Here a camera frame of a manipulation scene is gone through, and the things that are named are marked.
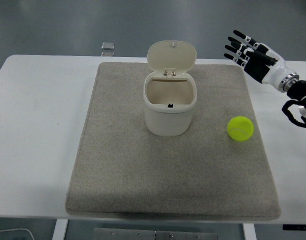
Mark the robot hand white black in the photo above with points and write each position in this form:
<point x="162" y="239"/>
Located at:
<point x="273" y="71"/>

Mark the yellow-green tennis ball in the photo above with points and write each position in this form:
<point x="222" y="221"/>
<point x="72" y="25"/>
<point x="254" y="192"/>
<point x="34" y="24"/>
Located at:
<point x="240" y="128"/>

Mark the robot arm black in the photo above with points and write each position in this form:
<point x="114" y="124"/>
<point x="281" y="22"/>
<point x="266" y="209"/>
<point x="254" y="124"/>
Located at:
<point x="301" y="87"/>

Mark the cream bin with hinged lid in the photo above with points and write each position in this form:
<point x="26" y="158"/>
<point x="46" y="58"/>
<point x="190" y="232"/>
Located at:
<point x="167" y="117"/>

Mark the beige felt mat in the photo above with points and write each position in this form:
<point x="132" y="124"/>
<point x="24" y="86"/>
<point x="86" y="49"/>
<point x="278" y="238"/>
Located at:
<point x="155" y="170"/>

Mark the black table control panel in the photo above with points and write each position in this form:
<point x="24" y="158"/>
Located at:
<point x="297" y="227"/>

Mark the white table leg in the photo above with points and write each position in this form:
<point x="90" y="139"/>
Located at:
<point x="248" y="232"/>
<point x="60" y="230"/>

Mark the silver floor plate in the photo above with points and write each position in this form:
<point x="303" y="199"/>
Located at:
<point x="107" y="54"/>
<point x="108" y="46"/>

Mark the grey metal plate with screws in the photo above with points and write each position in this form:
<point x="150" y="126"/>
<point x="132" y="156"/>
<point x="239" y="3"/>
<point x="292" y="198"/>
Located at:
<point x="132" y="235"/>

